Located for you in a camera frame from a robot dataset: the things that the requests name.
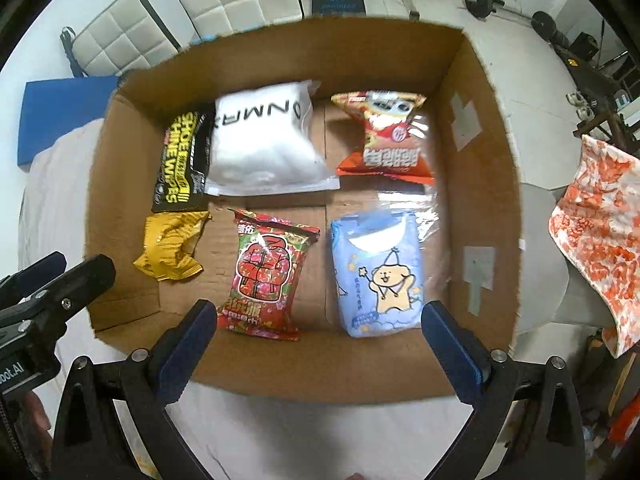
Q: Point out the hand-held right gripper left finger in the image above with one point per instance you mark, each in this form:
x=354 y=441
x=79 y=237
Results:
x=185 y=355

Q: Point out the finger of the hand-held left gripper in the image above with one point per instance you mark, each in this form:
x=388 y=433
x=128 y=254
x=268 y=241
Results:
x=35 y=272
x=85 y=280

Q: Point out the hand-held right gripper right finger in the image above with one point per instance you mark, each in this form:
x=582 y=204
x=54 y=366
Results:
x=452 y=355

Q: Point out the yellow crinkled packet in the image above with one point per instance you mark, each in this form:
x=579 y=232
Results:
x=167 y=247

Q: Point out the light blue tissue pack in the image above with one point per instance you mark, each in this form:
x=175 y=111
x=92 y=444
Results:
x=380 y=280

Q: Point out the red jacket print snack packet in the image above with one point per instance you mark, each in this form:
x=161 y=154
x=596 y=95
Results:
x=267 y=275

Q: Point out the black yellow wipes packet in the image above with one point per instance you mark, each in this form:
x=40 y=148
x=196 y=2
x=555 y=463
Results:
x=177 y=165

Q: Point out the cardboard box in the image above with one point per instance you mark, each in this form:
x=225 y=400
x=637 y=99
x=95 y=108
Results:
x=475 y=160

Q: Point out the orange red snack packet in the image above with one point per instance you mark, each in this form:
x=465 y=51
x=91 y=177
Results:
x=387 y=145

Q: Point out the white pouch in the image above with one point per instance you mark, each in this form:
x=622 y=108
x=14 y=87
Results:
x=265 y=145

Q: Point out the person's left hand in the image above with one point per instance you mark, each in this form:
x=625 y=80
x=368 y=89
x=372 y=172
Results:
x=35 y=420

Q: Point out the grey table cloth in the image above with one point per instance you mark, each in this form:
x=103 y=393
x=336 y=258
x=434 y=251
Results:
x=55 y=195

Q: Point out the grey chair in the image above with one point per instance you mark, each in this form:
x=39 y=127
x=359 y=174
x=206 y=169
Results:
x=550 y=260

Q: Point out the blue foam mat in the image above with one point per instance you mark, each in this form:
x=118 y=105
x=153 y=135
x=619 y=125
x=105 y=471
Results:
x=60 y=120

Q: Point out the red plastic bag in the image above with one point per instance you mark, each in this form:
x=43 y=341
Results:
x=625 y=422

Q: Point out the orange floral cloth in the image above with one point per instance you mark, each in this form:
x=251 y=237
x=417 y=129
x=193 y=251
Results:
x=595 y=230

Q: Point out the pair of white shoes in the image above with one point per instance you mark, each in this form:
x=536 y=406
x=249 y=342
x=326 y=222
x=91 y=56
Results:
x=580 y=105

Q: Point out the black bag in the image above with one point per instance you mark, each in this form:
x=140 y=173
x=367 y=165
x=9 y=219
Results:
x=584 y=45

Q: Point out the short barbell with black plates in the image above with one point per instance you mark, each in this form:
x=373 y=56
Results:
x=480 y=0

